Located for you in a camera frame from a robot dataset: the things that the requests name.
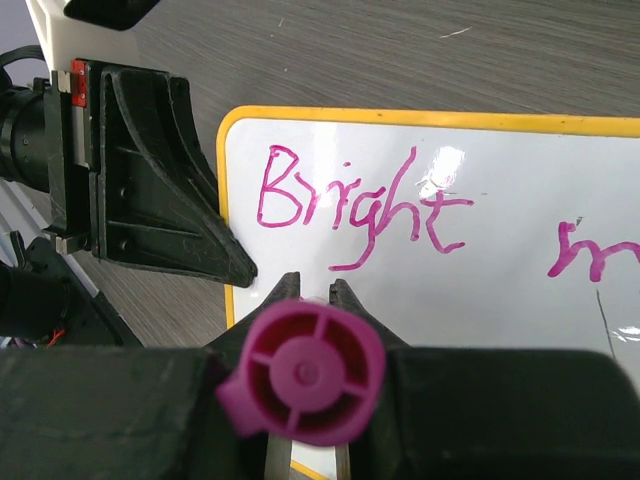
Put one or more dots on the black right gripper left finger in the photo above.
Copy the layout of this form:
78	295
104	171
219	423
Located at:
128	413

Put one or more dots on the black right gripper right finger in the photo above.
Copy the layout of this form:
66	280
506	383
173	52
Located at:
465	413

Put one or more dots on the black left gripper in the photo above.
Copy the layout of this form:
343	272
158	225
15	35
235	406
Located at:
128	179

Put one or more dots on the pink capped marker pen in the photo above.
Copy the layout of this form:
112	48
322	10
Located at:
307	372

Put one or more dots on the yellow framed whiteboard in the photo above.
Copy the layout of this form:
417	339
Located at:
484	231

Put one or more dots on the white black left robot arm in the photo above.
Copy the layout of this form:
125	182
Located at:
46	298

